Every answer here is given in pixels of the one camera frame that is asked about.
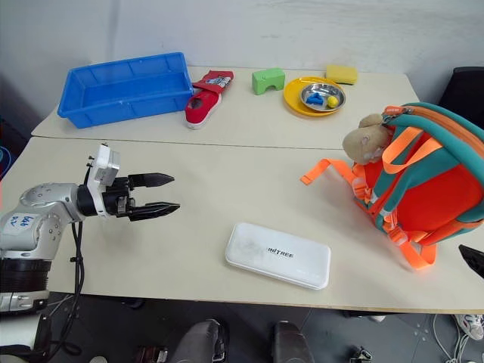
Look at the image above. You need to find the white sneaker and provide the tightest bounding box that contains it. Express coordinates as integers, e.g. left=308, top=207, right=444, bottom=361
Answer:
left=455, top=312, right=484, bottom=342

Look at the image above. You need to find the black chair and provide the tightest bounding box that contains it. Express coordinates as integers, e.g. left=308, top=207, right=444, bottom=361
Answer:
left=438, top=67, right=484, bottom=129

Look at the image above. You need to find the yellow sponge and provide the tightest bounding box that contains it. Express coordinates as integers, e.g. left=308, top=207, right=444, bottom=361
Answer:
left=325, top=64, right=359, bottom=86

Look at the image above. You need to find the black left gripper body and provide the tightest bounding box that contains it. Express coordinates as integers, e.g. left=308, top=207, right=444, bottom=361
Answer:
left=101, top=175, right=138, bottom=221

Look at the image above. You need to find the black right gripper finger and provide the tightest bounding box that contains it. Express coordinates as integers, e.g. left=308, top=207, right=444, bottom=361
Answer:
left=458, top=244, right=484, bottom=282

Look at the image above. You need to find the white floor cable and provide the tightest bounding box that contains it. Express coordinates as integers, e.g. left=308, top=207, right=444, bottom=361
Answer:
left=430, top=313, right=472, bottom=363

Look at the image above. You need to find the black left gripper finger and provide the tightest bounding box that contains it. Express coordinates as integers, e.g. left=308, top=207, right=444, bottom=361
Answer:
left=127, top=172, right=176, bottom=190
left=128, top=202, right=182, bottom=223

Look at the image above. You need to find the yellow plate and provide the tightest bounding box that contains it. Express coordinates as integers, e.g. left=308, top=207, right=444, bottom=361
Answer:
left=283, top=76, right=346, bottom=118

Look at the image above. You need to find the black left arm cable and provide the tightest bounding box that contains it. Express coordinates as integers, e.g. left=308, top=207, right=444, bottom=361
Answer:
left=36, top=220, right=85, bottom=363

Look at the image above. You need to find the green foam arch block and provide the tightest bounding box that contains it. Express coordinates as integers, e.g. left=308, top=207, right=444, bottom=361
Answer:
left=252, top=67, right=286, bottom=96

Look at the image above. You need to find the dark grey rounded shape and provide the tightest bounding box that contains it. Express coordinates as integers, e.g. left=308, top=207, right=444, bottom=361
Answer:
left=177, top=318, right=230, bottom=363
left=271, top=320, right=315, bottom=363

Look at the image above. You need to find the white pencil case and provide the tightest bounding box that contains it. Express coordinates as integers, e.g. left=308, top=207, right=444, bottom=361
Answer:
left=225, top=222, right=332, bottom=291

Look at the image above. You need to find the red slip-on shoe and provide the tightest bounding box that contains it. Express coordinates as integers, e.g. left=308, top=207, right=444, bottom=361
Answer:
left=184, top=70, right=235, bottom=132

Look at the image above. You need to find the beige plush toy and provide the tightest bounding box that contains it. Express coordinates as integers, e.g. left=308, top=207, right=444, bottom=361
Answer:
left=342, top=112, right=390, bottom=166

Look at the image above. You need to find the round metal bowl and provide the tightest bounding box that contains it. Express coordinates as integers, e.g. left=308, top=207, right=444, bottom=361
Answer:
left=299, top=83, right=346, bottom=113

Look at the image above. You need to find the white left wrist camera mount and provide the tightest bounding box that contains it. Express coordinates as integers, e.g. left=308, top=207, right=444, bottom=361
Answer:
left=85, top=142, right=122, bottom=219

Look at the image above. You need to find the blue plastic bin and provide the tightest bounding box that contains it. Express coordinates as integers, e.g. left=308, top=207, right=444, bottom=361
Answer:
left=57, top=51, right=195, bottom=130

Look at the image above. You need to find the orange and teal backpack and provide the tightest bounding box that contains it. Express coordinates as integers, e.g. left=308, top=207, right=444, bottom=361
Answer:
left=300, top=101, right=484, bottom=271

